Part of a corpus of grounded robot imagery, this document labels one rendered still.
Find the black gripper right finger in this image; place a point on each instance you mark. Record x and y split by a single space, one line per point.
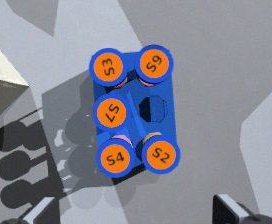
227 211

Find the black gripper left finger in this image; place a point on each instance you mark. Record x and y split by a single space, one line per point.
46 212

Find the blue tube rack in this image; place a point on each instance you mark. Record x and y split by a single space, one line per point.
152 110

